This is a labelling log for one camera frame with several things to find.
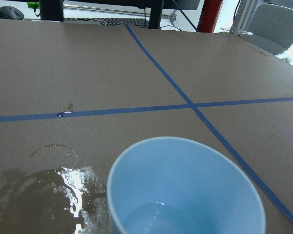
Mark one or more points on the light blue cup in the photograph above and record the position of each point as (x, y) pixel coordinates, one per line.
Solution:
(172, 185)

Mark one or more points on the black keyboard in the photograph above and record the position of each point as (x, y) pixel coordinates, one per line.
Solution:
(110, 21)

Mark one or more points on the red thermos bottle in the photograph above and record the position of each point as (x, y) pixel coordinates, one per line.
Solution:
(209, 15)

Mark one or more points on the black computer monitor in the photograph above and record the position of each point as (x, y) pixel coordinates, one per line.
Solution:
(53, 9)

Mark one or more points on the grey office chair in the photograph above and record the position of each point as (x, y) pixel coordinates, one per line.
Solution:
(271, 28)

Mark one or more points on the black computer mouse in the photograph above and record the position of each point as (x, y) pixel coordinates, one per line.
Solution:
(11, 13)

